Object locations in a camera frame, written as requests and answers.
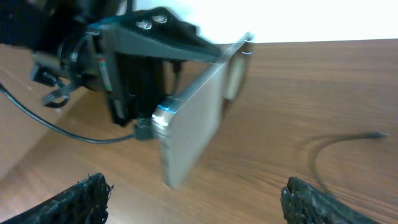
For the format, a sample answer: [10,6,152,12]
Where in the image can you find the black smartphone with white circles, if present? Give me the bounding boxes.
[152,32,254,189]

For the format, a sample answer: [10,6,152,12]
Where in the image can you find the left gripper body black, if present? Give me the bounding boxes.
[29,18,184,127]

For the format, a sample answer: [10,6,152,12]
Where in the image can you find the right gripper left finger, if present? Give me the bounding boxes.
[2,173,114,224]

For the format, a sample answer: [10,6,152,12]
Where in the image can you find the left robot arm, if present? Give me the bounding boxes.
[1,0,221,126]

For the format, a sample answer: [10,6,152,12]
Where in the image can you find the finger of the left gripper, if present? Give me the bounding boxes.
[88,7,221,62]

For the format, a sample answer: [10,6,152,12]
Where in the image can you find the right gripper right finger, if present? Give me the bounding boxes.
[280,177,377,224]

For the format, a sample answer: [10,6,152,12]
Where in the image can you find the black usb charging cable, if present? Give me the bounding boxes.
[307,131,387,200]

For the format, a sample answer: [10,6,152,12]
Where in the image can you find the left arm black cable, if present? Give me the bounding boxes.
[0,83,155,145]

